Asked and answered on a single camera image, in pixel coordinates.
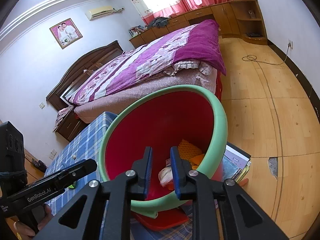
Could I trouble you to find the white foam net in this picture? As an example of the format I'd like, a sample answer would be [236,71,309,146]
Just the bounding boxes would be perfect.
[158,166,174,190]

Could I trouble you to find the yellow foam net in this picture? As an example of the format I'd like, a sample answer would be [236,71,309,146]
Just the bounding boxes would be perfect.
[178,139,204,161]

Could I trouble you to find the person's left hand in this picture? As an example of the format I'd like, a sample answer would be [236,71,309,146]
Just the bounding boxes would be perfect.
[14,204,54,240]

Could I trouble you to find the black power strip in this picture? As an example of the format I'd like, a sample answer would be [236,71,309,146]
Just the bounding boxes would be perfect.
[31,159,47,173]

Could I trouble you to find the stack of books under bin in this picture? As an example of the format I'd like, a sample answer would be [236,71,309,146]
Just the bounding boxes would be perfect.
[221,142,251,183]

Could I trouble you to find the blue plaid tablecloth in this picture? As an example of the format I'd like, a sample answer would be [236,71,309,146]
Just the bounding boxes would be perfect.
[43,111,194,240]

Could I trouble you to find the dark wooden nightstand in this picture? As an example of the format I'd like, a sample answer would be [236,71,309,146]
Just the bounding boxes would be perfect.
[55,110,88,142]

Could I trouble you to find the clothes on nightstand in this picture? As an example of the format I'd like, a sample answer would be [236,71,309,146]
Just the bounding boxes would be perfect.
[53,106,74,132]

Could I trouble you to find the red bin green rim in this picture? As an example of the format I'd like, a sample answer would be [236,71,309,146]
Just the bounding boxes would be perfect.
[98,85,227,218]

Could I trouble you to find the dark wooden headboard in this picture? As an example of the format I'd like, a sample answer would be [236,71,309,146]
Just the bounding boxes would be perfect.
[46,40,123,111]

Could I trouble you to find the bed with purple quilt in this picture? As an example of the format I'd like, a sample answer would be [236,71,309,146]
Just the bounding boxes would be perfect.
[66,20,226,124]

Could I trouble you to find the framed wedding photo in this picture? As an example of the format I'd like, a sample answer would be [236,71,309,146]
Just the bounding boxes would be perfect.
[49,18,83,49]

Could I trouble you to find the books on cabinet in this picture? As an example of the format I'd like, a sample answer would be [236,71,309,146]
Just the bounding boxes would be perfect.
[129,25,145,37]

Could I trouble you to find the long wooden cabinet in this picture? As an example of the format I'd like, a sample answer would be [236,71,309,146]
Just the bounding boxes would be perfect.
[128,0,269,49]

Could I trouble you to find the grey clothes pile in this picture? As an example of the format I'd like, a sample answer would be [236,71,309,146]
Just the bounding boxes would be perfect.
[147,16,169,29]

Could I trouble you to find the cable on floor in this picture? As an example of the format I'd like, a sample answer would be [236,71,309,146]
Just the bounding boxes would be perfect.
[241,43,293,66]

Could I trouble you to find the wall air conditioner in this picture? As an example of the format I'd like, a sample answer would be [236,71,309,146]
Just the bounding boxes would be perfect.
[85,6,116,21]

